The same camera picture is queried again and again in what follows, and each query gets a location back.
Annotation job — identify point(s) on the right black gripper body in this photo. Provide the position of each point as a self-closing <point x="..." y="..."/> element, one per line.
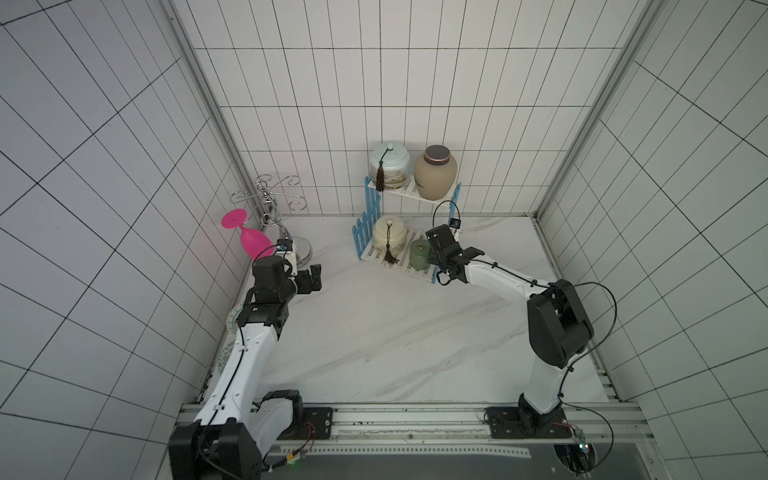
<point x="437" y="241"/>

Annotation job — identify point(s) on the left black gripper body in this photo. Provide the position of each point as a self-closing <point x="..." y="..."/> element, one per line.
<point x="303" y="282"/>

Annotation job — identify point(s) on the small green tea canister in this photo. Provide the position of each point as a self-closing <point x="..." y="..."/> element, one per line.
<point x="419" y="251"/>

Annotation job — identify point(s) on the blue white slatted shelf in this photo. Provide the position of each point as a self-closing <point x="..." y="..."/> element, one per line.
<point x="363" y="229"/>

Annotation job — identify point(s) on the brown clay tea canister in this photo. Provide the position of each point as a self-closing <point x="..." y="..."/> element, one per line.
<point x="435" y="171"/>

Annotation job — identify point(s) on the pale blue tasselled tea canister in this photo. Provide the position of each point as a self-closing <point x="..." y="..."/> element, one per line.
<point x="390" y="166"/>

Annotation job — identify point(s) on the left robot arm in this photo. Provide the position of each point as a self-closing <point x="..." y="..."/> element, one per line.
<point x="233" y="432"/>

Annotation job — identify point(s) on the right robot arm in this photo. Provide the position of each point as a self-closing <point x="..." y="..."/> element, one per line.
<point x="559" y="329"/>

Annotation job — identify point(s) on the cream tasselled tea canister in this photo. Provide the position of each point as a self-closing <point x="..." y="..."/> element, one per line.
<point x="389" y="239"/>

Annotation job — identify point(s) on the pink plastic goblet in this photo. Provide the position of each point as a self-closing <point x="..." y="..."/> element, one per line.
<point x="254" y="242"/>

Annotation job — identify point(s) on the patterned ceramic plate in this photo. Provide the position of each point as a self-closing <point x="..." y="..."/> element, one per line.
<point x="231" y="321"/>

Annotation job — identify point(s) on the chrome cup holder stand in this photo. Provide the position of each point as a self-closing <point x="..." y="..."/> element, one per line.
<point x="267" y="197"/>

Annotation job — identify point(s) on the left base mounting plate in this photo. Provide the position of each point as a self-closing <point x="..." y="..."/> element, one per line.
<point x="316" y="423"/>

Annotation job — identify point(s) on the base mounting plate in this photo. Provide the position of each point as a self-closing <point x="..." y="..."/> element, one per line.
<point x="316" y="423"/>
<point x="515" y="423"/>

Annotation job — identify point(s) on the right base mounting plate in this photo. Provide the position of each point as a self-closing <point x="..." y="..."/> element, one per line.
<point x="515" y="423"/>

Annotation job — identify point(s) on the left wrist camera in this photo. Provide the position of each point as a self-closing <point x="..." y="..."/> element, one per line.
<point x="284" y="249"/>

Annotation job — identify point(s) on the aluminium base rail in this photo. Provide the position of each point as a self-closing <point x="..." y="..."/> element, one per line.
<point x="459" y="429"/>

